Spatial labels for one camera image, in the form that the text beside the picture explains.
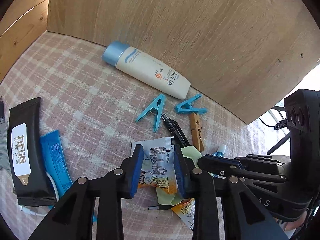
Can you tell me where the orange white sachet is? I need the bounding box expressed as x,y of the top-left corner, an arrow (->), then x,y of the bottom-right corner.
131,137 -> 177,194
171,198 -> 195,230

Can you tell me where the right human hand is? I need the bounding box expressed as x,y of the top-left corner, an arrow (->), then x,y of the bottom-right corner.
283,211 -> 307,231

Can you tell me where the yellow green cleaning cloth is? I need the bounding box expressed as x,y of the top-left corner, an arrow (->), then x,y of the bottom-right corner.
156,146 -> 202,206

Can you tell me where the small clear blue bottle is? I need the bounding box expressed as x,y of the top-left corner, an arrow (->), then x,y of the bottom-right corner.
213,144 -> 226,158

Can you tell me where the black ballpoint pen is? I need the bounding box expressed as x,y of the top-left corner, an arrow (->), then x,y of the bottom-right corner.
162,114 -> 190,148

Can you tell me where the wooden clothespin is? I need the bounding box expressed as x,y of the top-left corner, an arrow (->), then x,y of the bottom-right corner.
189,113 -> 204,152

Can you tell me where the teal clothespin at back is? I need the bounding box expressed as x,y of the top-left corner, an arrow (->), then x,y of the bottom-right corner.
174,93 -> 208,115

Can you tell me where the teal clothespin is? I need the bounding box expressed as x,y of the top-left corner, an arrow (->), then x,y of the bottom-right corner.
135,94 -> 166,133
174,93 -> 208,115

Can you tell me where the teal clothespin near front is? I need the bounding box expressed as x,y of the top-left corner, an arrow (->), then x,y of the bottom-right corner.
135,94 -> 166,133

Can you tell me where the black mini tripod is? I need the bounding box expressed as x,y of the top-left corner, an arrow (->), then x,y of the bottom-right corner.
258,105 -> 291,155

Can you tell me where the plaid pink tablecloth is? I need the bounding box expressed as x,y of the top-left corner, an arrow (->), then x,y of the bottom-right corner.
0,31 -> 271,240

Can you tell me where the blue flat sachet pack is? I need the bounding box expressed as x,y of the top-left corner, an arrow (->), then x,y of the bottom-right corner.
40,130 -> 73,198

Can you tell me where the white sunscreen bottle blue cap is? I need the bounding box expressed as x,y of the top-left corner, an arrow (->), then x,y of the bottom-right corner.
102,41 -> 190,99

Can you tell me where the black wet wipes pack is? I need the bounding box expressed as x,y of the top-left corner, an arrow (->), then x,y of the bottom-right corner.
7,97 -> 57,207

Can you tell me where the grey small pouch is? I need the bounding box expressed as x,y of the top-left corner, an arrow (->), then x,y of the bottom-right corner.
0,122 -> 11,175

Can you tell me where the wooden back panel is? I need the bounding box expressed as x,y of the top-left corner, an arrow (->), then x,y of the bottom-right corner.
48,0 -> 319,124

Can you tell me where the wooden side panel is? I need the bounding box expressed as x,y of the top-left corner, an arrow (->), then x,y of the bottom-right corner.
1,0 -> 49,80

